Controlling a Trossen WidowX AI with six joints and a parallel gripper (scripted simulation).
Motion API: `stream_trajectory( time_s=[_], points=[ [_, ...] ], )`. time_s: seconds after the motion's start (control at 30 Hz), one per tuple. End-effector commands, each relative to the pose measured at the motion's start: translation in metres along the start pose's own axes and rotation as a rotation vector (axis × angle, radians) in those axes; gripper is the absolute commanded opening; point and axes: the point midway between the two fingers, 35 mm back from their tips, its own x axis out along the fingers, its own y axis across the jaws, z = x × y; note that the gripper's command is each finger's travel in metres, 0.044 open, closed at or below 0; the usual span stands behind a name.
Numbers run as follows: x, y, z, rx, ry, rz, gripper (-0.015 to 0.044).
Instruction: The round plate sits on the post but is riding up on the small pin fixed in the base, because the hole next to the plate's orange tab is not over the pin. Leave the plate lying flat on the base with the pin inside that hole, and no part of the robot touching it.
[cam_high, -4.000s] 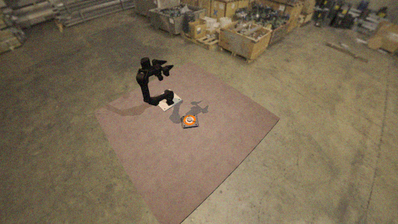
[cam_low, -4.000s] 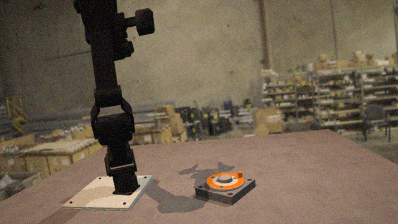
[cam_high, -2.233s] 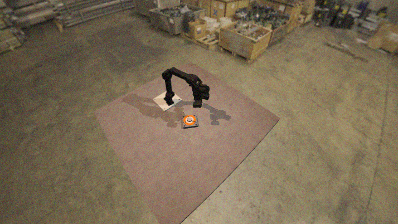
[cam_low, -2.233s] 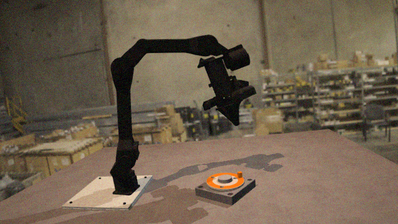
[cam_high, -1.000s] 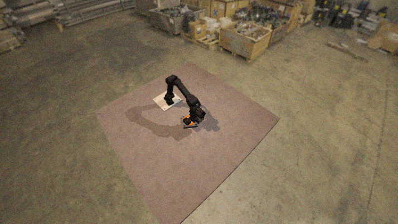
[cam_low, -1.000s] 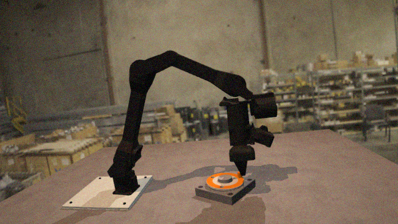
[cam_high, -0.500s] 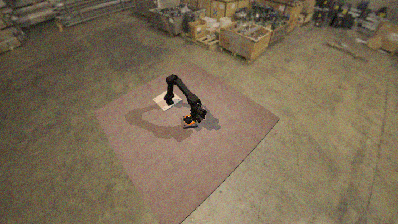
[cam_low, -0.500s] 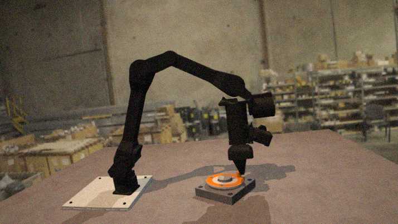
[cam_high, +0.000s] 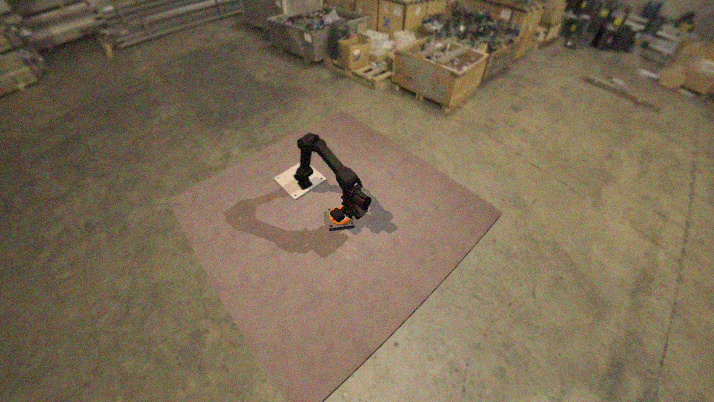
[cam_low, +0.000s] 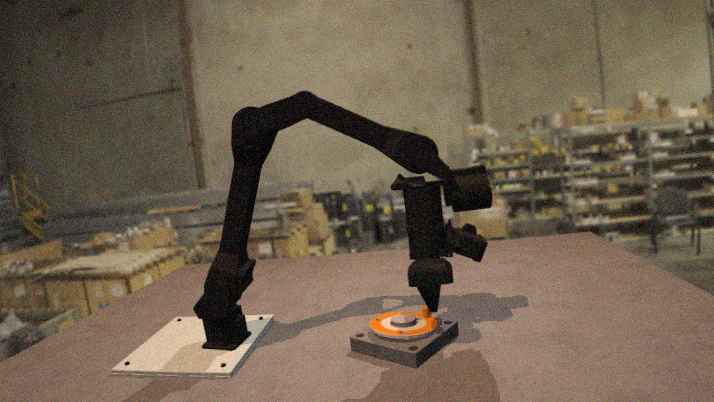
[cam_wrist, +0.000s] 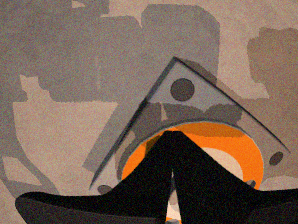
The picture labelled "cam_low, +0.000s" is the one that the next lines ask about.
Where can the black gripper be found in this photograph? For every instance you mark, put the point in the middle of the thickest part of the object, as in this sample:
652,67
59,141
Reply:
429,271

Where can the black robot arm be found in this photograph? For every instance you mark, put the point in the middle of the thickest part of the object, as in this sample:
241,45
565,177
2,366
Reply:
253,134

